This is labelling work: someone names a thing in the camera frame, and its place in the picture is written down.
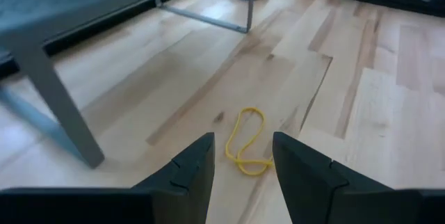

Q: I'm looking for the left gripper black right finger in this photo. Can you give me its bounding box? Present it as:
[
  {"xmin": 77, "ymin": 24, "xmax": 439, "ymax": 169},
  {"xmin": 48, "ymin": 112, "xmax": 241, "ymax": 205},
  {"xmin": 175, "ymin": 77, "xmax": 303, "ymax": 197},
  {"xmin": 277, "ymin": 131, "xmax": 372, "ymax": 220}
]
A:
[{"xmin": 272, "ymin": 132, "xmax": 445, "ymax": 224}]

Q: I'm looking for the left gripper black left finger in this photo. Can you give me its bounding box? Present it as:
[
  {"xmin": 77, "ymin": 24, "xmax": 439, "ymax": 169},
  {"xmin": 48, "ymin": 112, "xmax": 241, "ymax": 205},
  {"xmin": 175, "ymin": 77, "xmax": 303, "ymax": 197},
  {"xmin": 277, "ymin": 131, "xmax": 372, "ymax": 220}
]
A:
[{"xmin": 0, "ymin": 132, "xmax": 216, "ymax": 224}]

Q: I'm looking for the yellow rubber band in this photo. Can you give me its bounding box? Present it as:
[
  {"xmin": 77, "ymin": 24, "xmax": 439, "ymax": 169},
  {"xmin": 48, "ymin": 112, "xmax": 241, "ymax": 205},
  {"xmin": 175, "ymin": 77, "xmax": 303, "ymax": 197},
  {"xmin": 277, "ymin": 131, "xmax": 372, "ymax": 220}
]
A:
[{"xmin": 225, "ymin": 106, "xmax": 276, "ymax": 177}]

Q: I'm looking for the grey perforated metal shelf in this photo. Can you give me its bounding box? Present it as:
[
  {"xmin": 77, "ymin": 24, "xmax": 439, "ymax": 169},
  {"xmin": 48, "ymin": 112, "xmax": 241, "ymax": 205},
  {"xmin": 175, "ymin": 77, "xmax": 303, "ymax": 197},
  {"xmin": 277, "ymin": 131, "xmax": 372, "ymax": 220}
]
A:
[{"xmin": 0, "ymin": 0, "xmax": 267, "ymax": 169}]

